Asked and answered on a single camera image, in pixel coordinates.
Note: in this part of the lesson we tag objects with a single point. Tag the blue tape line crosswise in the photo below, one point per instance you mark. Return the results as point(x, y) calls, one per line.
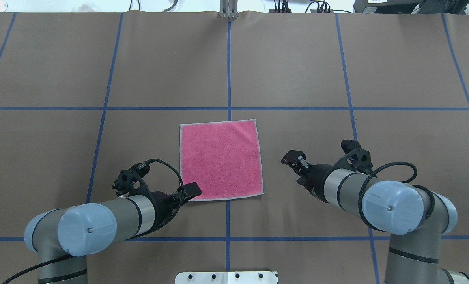
point(171, 108)

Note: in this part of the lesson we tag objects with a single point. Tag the grey metal bracket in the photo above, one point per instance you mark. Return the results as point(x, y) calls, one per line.
point(228, 9)

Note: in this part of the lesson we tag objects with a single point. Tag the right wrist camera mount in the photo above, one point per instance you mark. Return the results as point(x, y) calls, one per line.
point(355, 158)

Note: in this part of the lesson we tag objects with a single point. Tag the white metal base plate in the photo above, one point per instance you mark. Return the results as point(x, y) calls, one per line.
point(228, 277)

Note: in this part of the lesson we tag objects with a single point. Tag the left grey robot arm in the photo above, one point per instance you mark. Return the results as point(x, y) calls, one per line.
point(63, 238)

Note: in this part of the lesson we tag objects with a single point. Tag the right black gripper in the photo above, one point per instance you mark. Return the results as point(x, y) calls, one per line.
point(315, 178)

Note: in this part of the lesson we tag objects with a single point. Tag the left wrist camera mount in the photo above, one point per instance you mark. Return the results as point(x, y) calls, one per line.
point(130, 182)

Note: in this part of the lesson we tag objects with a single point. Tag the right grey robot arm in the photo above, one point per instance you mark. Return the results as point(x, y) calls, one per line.
point(414, 216)

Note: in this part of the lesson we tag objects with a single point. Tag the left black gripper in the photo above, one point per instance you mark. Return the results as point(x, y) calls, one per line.
point(162, 204)

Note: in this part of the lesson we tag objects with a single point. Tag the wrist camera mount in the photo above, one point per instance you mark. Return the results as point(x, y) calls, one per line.
point(130, 182)
point(355, 158)

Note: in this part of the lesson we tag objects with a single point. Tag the brown table cover sheet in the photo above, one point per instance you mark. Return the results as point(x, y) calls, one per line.
point(58, 159)

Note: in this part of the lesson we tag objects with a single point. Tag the black equipment box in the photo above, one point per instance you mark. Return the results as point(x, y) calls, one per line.
point(410, 6)

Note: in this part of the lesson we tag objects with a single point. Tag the pink and grey towel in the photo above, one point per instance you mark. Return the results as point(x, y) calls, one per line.
point(223, 158)

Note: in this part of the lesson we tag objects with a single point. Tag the blue tape line lengthwise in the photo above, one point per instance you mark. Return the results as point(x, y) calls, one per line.
point(229, 117)

